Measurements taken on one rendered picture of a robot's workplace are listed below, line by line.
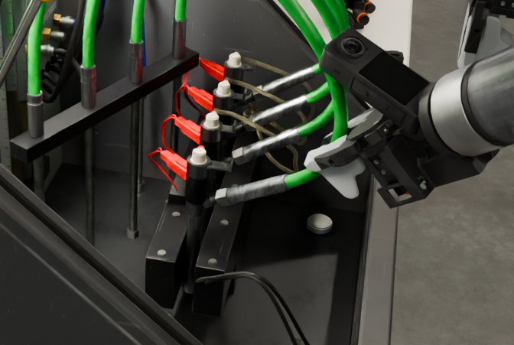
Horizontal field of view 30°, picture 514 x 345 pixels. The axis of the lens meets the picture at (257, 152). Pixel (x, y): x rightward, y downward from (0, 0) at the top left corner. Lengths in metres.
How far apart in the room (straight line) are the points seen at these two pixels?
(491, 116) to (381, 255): 0.54
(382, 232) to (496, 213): 1.74
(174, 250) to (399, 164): 0.41
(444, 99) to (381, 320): 0.45
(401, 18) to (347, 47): 0.94
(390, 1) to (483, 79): 1.10
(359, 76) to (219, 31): 0.57
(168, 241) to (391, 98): 0.45
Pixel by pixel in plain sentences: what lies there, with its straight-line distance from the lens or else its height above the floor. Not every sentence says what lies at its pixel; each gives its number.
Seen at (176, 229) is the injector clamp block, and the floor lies 0.98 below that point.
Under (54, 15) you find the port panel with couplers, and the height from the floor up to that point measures 1.11.
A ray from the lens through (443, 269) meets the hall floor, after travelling 2.78.
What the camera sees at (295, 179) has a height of 1.17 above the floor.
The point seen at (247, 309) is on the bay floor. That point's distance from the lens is 1.35.
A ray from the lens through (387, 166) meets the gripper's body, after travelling 0.91.
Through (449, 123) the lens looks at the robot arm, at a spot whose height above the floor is 1.35.
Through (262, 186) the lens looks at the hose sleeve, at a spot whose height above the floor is 1.15.
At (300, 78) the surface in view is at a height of 1.10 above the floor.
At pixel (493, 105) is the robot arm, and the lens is 0.77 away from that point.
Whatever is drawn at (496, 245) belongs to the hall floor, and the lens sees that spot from 2.92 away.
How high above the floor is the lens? 1.76
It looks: 35 degrees down
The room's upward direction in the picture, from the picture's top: 6 degrees clockwise
